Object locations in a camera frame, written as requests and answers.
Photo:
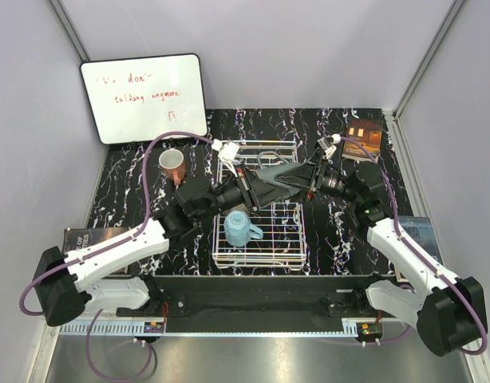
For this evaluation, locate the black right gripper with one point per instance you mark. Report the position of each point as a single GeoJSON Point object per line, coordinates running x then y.
{"type": "Point", "coordinates": [302, 176]}

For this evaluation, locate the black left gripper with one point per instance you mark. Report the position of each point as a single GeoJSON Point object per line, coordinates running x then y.
{"type": "Point", "coordinates": [258, 188]}

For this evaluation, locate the pink mug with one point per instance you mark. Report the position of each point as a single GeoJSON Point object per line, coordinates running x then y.
{"type": "Point", "coordinates": [173, 164]}

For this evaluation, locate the grey blue faceted mug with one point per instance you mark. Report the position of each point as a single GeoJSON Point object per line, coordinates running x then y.
{"type": "Point", "coordinates": [274, 178]}

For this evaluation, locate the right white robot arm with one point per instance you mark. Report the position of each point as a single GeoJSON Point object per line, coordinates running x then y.
{"type": "Point", "coordinates": [448, 312]}

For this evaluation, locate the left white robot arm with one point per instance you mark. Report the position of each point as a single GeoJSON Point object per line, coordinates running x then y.
{"type": "Point", "coordinates": [68, 284]}

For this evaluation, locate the light blue faceted mug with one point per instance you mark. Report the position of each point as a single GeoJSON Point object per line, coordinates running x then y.
{"type": "Point", "coordinates": [239, 230]}

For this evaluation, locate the orange cover book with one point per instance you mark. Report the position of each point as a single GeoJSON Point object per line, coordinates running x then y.
{"type": "Point", "coordinates": [368, 134]}

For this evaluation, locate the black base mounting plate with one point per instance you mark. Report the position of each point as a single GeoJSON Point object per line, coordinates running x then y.
{"type": "Point", "coordinates": [298, 301]}

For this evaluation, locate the blue cover book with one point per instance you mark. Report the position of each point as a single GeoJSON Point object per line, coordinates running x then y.
{"type": "Point", "coordinates": [414, 250]}

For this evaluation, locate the white dry-erase board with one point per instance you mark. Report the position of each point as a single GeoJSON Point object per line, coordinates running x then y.
{"type": "Point", "coordinates": [138, 99]}

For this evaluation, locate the dark Tale of Two Cities book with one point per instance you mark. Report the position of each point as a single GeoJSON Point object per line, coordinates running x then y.
{"type": "Point", "coordinates": [79, 238]}

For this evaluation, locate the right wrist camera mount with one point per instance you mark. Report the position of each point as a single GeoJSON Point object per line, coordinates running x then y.
{"type": "Point", "coordinates": [328, 145]}

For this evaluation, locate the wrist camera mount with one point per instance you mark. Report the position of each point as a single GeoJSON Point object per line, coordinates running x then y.
{"type": "Point", "coordinates": [328, 145]}
{"type": "Point", "coordinates": [227, 151]}

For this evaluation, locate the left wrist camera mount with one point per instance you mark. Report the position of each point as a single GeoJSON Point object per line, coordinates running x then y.
{"type": "Point", "coordinates": [227, 151]}

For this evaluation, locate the white wire dish rack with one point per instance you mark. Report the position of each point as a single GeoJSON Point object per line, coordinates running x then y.
{"type": "Point", "coordinates": [283, 244]}

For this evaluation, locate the white slotted cable duct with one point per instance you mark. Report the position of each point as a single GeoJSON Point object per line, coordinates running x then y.
{"type": "Point", "coordinates": [180, 328]}

